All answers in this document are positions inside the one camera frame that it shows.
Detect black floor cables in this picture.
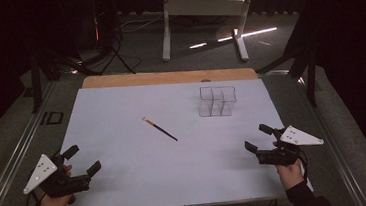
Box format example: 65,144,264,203
76,16,144,80

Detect black metal stand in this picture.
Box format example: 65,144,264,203
251,10,323,112

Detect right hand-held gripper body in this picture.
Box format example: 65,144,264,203
253,122,327,170

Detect metal floor rail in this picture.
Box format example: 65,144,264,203
297,71,366,206
0,81,70,206

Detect white table mat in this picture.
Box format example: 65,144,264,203
54,68,315,206

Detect person's right hand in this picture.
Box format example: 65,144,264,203
272,138,307,192

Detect person's left hand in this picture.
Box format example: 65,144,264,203
36,163,78,206

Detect clear acrylic organizer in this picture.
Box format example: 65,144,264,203
196,83,239,120

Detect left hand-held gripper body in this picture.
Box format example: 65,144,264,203
20,149,94,202

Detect right hand-held gripper cable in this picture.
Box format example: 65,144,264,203
295,147,312,185

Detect black makeup brush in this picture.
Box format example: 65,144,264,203
141,114,179,146

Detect white desk frame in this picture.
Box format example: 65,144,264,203
157,0,321,70

